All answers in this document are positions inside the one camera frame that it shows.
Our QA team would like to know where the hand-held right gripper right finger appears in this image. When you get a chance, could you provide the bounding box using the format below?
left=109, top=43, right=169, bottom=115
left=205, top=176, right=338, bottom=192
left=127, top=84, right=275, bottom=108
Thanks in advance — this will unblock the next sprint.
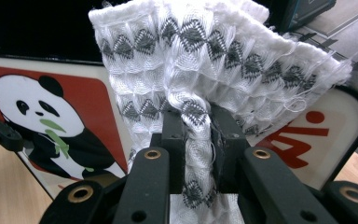
left=209, top=105, right=250, bottom=192

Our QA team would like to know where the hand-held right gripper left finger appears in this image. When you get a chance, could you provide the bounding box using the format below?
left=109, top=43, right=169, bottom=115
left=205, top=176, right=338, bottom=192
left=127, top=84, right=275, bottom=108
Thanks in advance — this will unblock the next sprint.
left=151, top=110, right=187, bottom=194

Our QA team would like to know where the white grey patterned cloth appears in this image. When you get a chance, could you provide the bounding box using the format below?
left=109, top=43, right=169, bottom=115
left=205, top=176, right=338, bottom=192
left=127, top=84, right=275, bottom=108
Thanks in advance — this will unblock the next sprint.
left=88, top=0, right=354, bottom=224

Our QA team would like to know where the black cabinet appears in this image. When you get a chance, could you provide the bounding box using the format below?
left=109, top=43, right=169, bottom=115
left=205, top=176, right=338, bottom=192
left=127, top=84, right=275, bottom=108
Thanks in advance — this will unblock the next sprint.
left=274, top=0, right=337, bottom=34

